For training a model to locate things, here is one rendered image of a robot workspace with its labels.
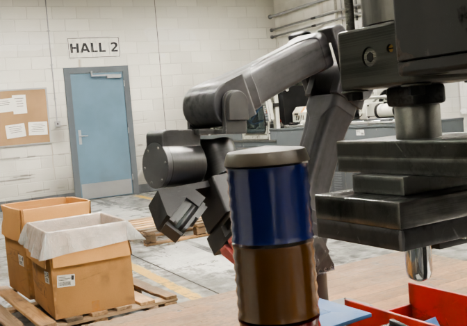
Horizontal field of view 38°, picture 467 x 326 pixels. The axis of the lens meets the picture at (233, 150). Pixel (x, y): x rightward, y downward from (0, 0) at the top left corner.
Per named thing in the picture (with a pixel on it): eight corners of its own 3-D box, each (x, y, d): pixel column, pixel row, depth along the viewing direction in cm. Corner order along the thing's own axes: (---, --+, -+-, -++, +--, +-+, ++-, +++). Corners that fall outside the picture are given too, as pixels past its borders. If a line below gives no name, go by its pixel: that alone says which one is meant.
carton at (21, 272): (104, 285, 461) (96, 199, 458) (26, 301, 434) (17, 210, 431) (76, 272, 509) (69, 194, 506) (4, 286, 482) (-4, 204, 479)
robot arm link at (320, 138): (290, 261, 94) (348, 51, 102) (256, 256, 99) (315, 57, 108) (317, 274, 97) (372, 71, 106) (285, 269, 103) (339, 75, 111)
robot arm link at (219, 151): (215, 178, 84) (197, 130, 86) (192, 200, 87) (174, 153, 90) (257, 174, 88) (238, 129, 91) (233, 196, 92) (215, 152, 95)
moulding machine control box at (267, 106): (260, 121, 954) (258, 94, 952) (274, 121, 965) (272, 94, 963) (267, 121, 938) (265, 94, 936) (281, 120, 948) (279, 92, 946)
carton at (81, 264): (152, 303, 404) (145, 219, 402) (46, 326, 375) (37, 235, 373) (117, 283, 463) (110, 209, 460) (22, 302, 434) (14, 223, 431)
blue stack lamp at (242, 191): (283, 226, 34) (277, 159, 34) (331, 235, 31) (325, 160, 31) (216, 238, 32) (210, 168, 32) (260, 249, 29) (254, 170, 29)
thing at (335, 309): (288, 292, 85) (286, 268, 85) (372, 316, 72) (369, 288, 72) (241, 306, 82) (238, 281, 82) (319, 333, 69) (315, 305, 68)
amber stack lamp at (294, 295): (288, 295, 34) (283, 229, 34) (336, 311, 31) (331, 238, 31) (222, 312, 32) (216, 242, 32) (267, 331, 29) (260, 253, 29)
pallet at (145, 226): (209, 219, 815) (208, 207, 814) (252, 228, 727) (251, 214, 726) (113, 235, 757) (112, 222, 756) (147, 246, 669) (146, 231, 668)
